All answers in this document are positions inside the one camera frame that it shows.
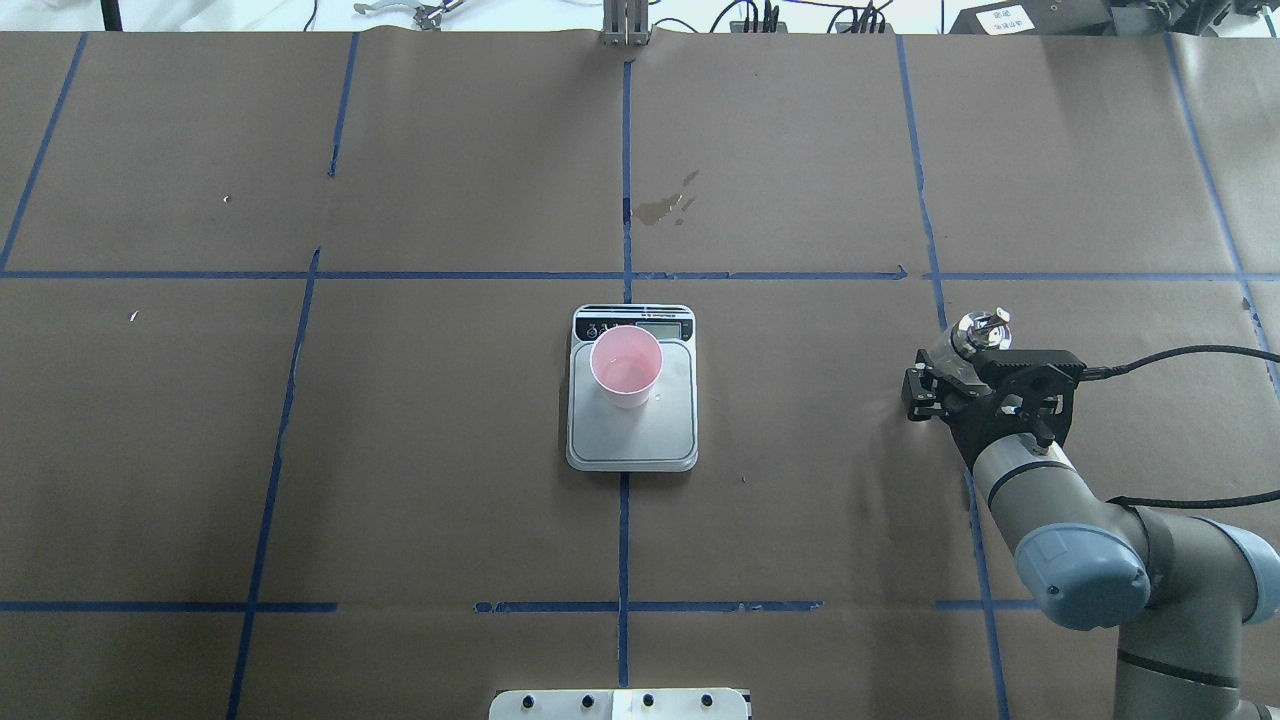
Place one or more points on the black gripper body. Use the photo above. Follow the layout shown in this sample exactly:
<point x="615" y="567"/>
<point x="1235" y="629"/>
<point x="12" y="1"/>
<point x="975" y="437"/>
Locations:
<point x="962" y="402"/>

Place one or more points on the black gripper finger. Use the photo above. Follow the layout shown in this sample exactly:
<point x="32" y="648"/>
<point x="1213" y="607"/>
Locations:
<point x="939" y="383"/>

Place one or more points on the pink plastic cup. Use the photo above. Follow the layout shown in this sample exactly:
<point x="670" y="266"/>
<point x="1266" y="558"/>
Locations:
<point x="625" y="363"/>

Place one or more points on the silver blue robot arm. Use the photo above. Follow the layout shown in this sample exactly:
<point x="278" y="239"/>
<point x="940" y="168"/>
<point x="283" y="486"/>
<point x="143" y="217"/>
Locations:
<point x="1179" y="588"/>

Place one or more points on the silver digital kitchen scale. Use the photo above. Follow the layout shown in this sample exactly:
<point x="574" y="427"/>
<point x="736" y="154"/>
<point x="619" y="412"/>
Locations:
<point x="661" y="436"/>

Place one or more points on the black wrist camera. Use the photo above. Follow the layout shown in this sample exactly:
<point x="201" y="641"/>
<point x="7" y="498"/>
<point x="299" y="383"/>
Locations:
<point x="995" y="366"/>

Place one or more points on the aluminium frame post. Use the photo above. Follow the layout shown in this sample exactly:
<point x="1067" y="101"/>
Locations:
<point x="626" y="23"/>

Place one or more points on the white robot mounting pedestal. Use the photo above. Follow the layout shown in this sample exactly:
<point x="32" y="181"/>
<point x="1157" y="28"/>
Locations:
<point x="623" y="703"/>

